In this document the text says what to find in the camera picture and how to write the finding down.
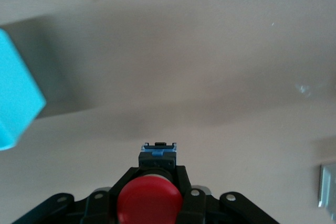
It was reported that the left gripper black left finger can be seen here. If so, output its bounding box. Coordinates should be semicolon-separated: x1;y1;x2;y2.
12;167;144;224

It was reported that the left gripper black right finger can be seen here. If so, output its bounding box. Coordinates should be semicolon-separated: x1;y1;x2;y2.
170;165;281;224

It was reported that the red mushroom push button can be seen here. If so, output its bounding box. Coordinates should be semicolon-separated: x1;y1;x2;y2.
116;141;184;224

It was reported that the perforated metal power supply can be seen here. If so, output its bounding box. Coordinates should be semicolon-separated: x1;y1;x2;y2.
318;163;336;219

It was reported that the cyan plastic bin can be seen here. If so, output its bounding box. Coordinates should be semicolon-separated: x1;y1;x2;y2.
0;26;47;152

